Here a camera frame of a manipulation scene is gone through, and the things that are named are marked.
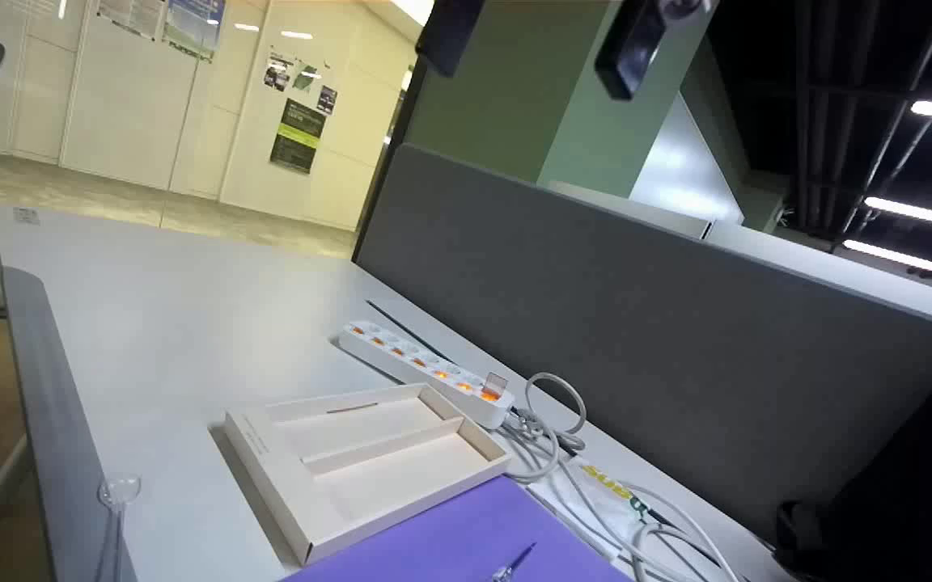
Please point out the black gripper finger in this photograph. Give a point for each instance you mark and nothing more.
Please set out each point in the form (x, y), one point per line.
(636, 51)
(450, 32)

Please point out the beige wooden compartment tray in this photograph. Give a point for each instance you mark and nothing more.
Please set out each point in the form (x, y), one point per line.
(365, 462)

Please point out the purple mat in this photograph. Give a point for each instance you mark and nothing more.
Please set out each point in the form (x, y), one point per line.
(466, 537)

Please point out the green pillar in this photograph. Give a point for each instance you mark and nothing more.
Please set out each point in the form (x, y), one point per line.
(535, 92)

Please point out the grey desk partition panel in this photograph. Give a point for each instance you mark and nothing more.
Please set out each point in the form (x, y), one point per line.
(661, 323)

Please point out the white power strip orange switches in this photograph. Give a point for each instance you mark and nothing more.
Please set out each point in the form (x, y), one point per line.
(421, 365)

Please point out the white table leg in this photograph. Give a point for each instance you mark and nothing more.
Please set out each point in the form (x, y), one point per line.
(0, 486)

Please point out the small wall notices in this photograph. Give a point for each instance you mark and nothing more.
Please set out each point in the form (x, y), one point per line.
(295, 78)

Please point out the green and black wall poster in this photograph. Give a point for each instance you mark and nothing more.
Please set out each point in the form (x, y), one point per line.
(300, 135)

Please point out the large wall poster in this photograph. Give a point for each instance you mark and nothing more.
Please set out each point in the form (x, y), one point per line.
(195, 25)

